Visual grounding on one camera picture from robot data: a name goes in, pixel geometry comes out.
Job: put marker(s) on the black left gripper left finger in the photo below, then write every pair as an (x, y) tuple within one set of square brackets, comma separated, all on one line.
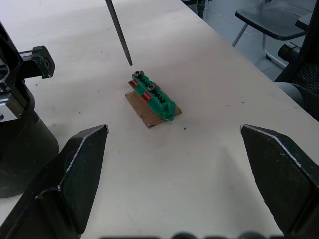
[(74, 169)]

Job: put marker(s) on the green and red finger piece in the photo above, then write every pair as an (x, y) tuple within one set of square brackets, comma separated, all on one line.
[(157, 99)]

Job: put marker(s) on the small silver screw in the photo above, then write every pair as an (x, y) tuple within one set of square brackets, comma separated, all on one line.
[(151, 87), (137, 73)]

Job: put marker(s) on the black chair with metal legs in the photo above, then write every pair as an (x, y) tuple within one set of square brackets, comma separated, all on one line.
[(269, 17)]

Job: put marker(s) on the brown cardboard piece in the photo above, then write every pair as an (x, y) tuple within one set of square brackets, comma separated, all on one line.
[(144, 112)]

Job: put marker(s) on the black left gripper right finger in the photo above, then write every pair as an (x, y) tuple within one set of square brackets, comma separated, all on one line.
[(281, 174)]

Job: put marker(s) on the grey electric screwdriver bit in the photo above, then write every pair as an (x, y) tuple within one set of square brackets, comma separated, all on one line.
[(119, 32)]

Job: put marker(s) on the black gripper body workpiece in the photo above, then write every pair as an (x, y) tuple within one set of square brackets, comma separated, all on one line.
[(15, 74)]

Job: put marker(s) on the black mesh office chair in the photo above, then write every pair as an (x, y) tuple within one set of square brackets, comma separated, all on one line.
[(304, 74)]

